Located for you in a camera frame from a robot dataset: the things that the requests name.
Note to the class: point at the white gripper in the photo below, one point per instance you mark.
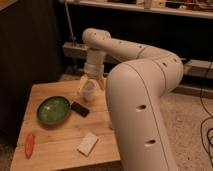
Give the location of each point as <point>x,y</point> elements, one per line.
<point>94,72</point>

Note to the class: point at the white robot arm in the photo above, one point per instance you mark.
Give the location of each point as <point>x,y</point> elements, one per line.
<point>134,76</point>

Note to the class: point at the green ceramic bowl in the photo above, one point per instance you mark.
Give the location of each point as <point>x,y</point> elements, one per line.
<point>53,110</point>

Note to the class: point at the small black box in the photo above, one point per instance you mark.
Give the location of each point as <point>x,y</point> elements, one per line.
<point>81,110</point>

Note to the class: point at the metal pole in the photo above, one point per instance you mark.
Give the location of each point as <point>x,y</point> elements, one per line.
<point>72,37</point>

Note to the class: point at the white rectangular sponge block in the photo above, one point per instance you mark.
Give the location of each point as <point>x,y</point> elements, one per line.
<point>87,144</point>

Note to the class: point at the wooden table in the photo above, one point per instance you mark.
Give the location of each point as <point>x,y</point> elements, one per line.
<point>55,147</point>

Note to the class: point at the orange carrot toy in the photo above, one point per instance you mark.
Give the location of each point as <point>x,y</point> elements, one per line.
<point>29,145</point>

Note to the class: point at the shelf with clutter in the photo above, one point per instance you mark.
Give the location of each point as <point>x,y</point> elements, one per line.
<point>149,6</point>

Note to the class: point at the grey baseboard rail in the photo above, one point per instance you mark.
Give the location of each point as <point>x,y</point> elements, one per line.
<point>197,80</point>

